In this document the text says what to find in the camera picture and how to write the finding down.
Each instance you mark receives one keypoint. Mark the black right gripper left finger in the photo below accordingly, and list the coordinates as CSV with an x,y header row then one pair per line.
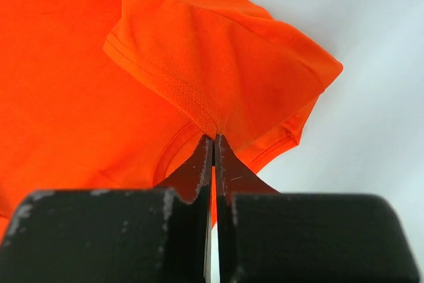
x,y
104,235

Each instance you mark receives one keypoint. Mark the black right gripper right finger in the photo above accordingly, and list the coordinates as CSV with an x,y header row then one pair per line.
x,y
268,236

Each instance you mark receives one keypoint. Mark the orange t-shirt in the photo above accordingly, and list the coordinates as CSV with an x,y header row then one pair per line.
x,y
117,93

